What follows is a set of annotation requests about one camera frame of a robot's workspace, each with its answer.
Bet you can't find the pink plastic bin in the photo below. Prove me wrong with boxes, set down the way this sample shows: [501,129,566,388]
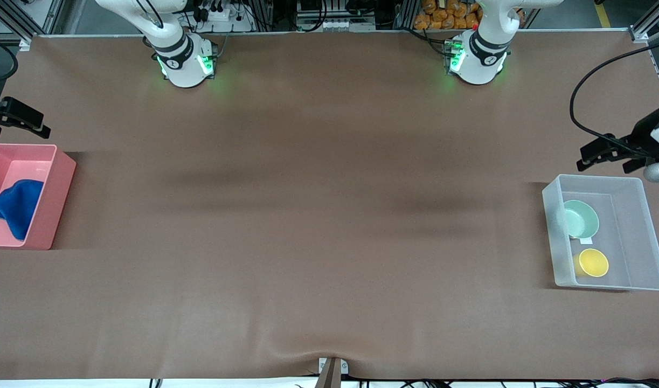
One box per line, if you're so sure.
[0,143,77,251]

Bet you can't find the orange packaged goods pile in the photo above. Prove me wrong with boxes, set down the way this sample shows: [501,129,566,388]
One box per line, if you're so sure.
[414,0,482,31]

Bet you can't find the brown table cover mat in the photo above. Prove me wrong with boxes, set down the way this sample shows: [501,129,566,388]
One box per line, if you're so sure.
[0,30,659,381]

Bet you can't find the aluminium frame post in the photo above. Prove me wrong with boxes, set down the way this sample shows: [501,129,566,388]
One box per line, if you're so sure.
[628,0,659,44]
[0,0,66,50]

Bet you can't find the yellow cup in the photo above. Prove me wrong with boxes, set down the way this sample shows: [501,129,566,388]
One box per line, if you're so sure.
[573,248,610,279]

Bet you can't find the pale green bowl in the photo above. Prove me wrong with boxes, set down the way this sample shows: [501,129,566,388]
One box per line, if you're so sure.
[563,200,600,239]

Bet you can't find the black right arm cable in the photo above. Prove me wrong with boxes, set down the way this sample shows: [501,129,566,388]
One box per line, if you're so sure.
[0,32,18,84]

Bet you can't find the blue microfibre cloth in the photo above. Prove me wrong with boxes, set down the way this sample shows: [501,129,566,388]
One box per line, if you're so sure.
[0,179,45,241]

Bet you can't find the clear plastic bin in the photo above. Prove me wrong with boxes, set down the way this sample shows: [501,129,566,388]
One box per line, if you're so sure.
[542,174,659,292]

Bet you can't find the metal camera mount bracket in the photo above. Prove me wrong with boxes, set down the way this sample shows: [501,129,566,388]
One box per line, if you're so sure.
[314,357,349,388]

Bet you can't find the white power strip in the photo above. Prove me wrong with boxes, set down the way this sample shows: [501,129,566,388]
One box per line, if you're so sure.
[192,0,255,33]

